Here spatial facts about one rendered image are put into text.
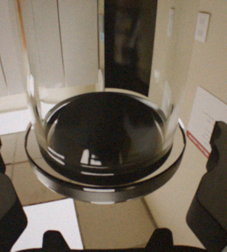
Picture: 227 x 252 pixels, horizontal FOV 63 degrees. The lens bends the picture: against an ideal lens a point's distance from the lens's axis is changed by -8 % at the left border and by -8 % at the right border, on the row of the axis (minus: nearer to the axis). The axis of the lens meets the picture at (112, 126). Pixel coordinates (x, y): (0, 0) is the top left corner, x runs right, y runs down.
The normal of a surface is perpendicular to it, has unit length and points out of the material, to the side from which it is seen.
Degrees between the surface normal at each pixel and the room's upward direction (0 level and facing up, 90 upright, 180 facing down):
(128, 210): 179
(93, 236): 179
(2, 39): 90
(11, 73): 90
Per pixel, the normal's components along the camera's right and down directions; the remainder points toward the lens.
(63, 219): 0.01, -0.82
